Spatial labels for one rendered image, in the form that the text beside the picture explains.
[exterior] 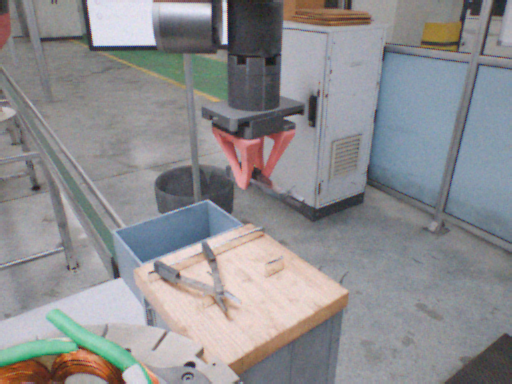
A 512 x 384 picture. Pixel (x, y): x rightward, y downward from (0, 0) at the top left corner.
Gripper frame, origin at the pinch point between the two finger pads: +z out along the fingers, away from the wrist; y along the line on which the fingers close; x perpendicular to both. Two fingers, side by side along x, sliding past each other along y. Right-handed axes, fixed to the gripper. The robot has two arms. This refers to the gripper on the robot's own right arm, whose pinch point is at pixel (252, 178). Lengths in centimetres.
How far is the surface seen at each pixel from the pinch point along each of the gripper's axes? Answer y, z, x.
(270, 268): 0.4, 10.6, 4.4
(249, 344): 9.1, 11.8, 11.5
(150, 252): 6.8, 18.3, -18.0
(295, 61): -147, 20, -148
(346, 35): -160, 4, -122
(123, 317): 9, 41, -31
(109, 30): -14, -9, -82
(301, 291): -0.6, 11.8, 8.9
